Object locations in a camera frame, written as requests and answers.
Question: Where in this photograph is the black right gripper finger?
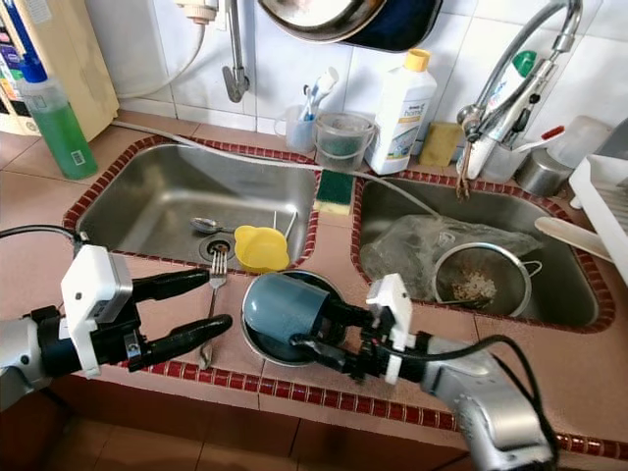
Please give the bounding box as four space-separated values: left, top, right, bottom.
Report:
319 297 374 330
289 334 359 376

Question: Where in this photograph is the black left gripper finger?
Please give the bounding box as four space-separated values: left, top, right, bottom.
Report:
137 268 210 303
142 313 234 369

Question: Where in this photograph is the steel fork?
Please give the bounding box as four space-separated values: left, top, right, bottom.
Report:
199 250 229 372

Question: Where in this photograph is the round steel plate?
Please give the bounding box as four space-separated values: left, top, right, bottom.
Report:
240 270 354 369

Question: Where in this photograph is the blue ceramic mug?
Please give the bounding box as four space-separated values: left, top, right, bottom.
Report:
241 272 330 352

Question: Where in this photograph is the yellow plastic bowl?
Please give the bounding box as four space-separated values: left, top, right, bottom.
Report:
234 225 291 275

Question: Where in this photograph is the round steel sink drain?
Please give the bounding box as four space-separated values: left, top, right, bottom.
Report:
201 234 236 264

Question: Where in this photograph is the steel table spoon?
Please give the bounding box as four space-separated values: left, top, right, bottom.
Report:
188 216 236 236

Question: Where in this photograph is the stainless steel sink basin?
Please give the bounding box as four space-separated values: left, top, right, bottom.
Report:
62 134 323 276
353 170 617 335

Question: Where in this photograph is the green yellow sponge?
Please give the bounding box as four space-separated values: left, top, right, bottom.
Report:
318 169 357 216

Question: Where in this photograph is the steel mesh strainer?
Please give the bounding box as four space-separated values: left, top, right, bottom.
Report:
430 241 546 317

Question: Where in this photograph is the clear plastic measuring cup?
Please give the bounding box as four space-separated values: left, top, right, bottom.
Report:
314 111 379 175

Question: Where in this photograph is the green dish soap bottle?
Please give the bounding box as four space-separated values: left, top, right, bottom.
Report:
5 0 99 181

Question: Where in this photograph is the white detergent bottle yellow cap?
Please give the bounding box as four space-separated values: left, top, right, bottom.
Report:
365 47 439 176

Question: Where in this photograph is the cream wooden spatula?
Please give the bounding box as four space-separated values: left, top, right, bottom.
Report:
534 216 615 262

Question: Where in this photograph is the small steel cup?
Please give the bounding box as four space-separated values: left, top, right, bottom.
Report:
513 147 575 199

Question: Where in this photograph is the white water purifier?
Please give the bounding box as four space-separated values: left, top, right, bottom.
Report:
0 0 121 141

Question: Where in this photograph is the white dish rack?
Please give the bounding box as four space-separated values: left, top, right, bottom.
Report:
567 152 628 288

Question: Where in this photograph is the white tap filter fixture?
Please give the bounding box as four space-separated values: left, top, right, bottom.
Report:
175 0 222 26

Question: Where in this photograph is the chrome sink faucet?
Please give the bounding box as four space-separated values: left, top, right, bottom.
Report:
454 0 585 200

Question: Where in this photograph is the white plastic container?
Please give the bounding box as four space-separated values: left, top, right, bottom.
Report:
545 115 614 168

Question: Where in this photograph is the hanging steel wok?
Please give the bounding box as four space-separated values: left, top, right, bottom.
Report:
255 0 398 44

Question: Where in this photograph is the white tube green cap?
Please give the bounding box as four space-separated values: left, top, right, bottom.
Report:
500 49 541 109

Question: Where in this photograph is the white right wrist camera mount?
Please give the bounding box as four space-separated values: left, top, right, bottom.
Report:
365 273 415 386

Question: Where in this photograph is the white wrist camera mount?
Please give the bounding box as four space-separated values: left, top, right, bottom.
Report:
365 273 415 386
61 245 136 379

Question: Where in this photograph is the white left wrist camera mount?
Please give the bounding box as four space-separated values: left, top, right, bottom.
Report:
61 245 136 379

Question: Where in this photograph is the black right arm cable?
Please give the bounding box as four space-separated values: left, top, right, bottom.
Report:
392 334 555 443

